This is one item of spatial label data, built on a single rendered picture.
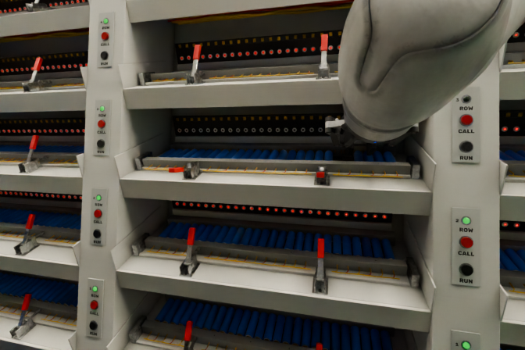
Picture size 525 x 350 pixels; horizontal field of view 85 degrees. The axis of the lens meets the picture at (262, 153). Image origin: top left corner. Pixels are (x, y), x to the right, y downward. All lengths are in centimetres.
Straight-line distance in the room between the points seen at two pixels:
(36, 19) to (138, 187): 49
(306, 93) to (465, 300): 43
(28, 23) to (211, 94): 52
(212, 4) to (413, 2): 52
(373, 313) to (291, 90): 42
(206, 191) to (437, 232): 41
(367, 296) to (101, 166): 59
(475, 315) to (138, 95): 73
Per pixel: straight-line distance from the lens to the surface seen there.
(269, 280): 61
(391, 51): 20
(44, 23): 92
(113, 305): 76
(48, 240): 92
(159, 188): 64
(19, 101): 93
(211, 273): 64
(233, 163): 61
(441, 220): 56
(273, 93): 56
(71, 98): 80
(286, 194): 54
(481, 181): 58
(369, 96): 24
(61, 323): 95
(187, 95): 63
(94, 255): 76
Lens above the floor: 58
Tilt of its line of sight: 2 degrees up
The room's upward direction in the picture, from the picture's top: 1 degrees clockwise
